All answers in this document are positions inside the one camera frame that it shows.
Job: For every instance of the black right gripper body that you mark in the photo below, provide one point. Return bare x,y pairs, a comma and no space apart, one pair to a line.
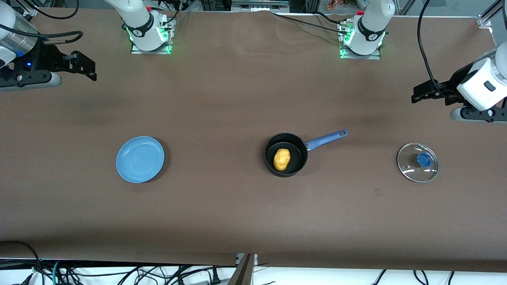
46,59

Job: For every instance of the glass lid with blue knob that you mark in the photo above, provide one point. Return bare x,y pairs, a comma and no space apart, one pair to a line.
416,166

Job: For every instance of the yellow potato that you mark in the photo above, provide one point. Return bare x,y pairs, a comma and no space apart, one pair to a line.
281,159

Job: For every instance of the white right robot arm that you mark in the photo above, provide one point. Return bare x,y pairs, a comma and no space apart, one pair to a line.
138,19

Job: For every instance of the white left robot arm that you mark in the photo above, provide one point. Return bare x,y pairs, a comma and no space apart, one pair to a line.
372,23

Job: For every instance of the blue round plate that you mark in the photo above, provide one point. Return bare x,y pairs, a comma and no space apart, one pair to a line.
140,160

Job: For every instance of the brown table cover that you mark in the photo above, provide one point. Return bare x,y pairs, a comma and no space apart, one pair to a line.
237,99

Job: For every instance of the black power plug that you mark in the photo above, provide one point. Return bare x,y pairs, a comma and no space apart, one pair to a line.
216,276

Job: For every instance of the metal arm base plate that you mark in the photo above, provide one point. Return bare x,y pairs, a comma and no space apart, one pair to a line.
136,51
374,57

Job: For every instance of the aluminium corner bracket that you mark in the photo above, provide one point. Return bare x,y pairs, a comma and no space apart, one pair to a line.
485,21

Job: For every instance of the aluminium rail with connectors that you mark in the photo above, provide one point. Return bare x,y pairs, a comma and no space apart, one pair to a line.
259,5

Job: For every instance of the aluminium frame profile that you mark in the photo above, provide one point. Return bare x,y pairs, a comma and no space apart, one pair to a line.
244,271

